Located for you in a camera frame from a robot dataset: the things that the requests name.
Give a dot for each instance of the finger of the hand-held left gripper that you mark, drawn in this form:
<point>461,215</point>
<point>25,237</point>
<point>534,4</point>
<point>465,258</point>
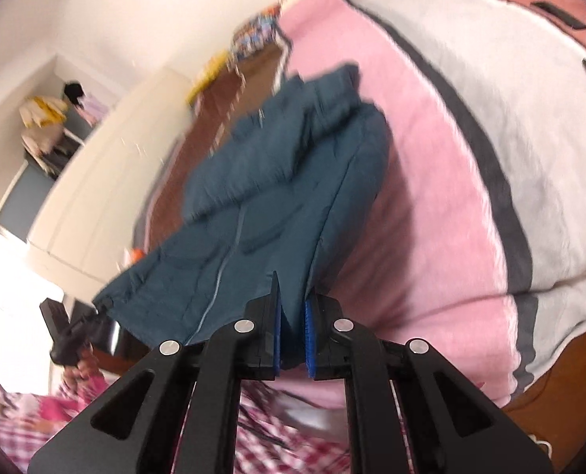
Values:
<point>83,323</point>
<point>53,316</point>

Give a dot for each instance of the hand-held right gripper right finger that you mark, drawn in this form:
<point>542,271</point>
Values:
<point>311,335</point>

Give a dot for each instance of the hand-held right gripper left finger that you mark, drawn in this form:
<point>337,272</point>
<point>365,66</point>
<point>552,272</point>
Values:
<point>276,335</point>

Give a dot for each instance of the teal padded jacket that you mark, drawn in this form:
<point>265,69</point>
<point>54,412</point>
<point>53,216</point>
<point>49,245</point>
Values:
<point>273,182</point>

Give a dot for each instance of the person's left forearm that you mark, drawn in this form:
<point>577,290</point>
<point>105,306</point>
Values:
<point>31,410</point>

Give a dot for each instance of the person's left hand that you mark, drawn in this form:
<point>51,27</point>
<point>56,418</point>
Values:
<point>83,373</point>

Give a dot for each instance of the window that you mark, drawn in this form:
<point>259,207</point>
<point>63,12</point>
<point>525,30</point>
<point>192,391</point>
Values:
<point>6,276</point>

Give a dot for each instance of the white and orange bag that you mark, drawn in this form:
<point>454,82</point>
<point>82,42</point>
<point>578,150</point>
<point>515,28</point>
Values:
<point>137,255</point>

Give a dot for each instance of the person's plaid pajamas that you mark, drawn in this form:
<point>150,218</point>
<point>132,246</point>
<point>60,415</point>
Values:
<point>273,434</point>

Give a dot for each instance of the white headboard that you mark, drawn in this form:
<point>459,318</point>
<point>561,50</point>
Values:
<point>100,182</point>

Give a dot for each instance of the striped fleece blanket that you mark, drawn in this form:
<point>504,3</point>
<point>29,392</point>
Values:
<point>446,182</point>

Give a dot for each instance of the cream yellow garment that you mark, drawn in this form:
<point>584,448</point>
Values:
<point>43,111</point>

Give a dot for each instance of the lavender garment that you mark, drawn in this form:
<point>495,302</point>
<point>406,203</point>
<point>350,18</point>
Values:
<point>94,110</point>

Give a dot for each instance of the yellow pillow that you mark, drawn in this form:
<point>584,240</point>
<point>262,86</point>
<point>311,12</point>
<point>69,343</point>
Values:
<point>209,76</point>

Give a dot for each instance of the colourful printed pillow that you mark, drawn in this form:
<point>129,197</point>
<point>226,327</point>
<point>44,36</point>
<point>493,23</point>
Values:
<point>253,34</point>

